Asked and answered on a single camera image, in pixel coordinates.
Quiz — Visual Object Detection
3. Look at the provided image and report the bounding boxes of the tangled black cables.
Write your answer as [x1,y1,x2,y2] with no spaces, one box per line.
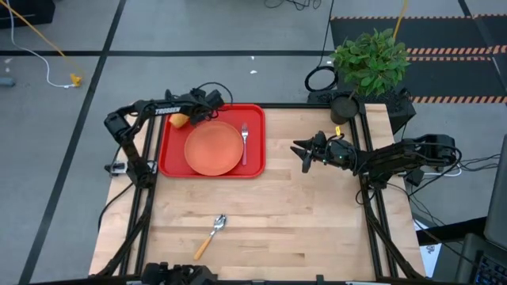
[263,0,322,11]

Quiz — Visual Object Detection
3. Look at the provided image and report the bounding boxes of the orange plastic cup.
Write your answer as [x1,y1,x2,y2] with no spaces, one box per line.
[169,112,191,130]

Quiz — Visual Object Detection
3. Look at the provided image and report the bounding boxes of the orange round plate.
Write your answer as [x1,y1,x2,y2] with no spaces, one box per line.
[184,120,245,177]

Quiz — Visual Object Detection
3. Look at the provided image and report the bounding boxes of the red plastic tray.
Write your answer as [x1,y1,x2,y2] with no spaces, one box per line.
[158,103,266,180]

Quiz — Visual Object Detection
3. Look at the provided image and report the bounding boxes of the black mechanical device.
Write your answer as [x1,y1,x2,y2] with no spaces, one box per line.
[139,261,219,285]

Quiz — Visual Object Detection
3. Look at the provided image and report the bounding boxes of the black box on floor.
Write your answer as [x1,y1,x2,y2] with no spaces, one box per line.
[0,0,56,29]

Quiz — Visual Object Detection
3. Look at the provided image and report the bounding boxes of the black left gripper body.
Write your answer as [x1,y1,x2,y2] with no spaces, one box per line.
[189,87,226,120]

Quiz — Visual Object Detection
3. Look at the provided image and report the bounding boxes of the long yellow floor cable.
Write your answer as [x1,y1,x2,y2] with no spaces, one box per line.
[0,0,82,80]

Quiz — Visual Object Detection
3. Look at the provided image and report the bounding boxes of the metal spoon orange handle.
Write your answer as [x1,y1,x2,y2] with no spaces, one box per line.
[193,214,228,262]

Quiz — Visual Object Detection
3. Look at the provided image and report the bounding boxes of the white power cable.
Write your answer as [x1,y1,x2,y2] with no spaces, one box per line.
[424,167,463,178]

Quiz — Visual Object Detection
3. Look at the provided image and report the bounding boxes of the metal fork red handle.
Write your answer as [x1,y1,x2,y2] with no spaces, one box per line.
[240,122,250,167]

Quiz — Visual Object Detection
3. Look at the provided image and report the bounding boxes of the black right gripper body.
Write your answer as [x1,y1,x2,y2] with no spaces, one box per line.
[302,131,358,174]

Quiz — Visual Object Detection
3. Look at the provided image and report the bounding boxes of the white floor cable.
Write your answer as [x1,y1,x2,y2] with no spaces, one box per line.
[5,0,74,89]

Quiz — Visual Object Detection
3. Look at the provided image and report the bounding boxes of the coiled black cable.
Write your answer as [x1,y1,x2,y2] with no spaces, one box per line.
[303,0,339,93]

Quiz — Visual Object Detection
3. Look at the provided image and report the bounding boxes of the black aluminium table frame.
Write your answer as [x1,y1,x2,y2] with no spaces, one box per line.
[90,89,427,285]

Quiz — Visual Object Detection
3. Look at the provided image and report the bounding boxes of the dark monitor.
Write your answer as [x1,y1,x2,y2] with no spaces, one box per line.
[483,134,507,251]

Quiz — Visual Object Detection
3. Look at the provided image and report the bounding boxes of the black hazard-striped floor mat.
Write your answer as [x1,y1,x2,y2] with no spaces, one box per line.
[330,13,507,105]

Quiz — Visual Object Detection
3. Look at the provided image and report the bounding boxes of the yellow hanging cable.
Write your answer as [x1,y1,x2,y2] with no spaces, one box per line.
[391,0,410,40]

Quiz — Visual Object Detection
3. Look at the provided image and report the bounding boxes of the black power adapter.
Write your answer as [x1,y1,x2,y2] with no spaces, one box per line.
[405,169,425,188]

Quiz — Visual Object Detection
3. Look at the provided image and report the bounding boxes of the green potted plant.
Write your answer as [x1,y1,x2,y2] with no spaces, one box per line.
[330,27,412,126]

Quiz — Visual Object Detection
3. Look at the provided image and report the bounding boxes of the white printed sheet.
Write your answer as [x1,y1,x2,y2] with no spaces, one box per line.
[414,220,442,278]

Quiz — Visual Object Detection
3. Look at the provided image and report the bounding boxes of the black keyboard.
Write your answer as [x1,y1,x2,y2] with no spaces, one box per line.
[472,251,507,285]

